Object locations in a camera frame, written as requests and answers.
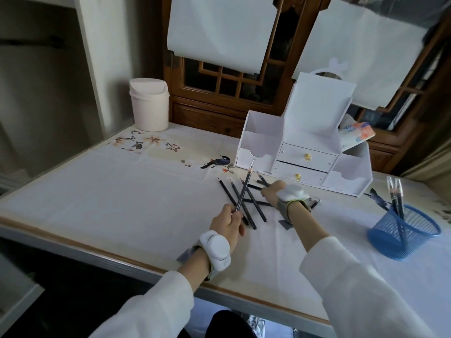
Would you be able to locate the person's left hand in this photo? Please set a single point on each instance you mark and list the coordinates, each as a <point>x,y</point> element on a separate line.
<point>225,223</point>

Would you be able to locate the person's right hand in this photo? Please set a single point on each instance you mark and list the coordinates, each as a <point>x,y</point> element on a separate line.
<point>271,191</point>

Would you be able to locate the pile of black pencils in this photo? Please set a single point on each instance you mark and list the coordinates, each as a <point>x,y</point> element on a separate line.
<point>251,221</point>

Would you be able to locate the black wooden pencil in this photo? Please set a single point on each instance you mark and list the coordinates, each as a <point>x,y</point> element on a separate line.
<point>399,188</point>
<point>246,181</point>
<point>390,186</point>

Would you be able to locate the blue mesh pencil cup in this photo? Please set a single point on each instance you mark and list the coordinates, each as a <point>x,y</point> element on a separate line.
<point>419,239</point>

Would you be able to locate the person's left forearm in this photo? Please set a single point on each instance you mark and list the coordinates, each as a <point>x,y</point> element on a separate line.
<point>148,309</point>

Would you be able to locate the person's right forearm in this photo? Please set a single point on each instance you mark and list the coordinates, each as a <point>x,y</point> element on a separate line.
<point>359,292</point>

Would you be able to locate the person's right leg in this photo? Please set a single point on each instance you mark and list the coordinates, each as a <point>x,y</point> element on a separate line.
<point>229,327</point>

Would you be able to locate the brown wooden lattice cabinet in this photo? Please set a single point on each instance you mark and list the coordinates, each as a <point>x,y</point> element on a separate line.
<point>211,117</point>

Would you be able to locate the white desk organizer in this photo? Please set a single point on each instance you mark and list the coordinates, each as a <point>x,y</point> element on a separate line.
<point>317,102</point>

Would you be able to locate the colourful tissue packet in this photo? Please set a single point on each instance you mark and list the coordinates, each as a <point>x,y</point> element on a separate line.
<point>356,135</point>

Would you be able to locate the white cloth covered table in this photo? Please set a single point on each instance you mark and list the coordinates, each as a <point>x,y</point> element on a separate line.
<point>123,193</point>

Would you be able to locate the white swing lid bin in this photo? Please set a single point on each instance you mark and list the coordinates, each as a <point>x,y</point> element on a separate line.
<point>151,109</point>

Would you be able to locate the white round eared mirror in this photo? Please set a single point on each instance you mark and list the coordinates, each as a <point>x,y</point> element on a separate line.
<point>340,65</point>

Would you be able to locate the beige curtain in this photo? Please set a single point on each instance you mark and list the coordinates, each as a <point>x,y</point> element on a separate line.
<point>433,168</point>

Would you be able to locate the white paper sheet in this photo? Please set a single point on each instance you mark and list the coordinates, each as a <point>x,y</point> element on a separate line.
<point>218,31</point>
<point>359,49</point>

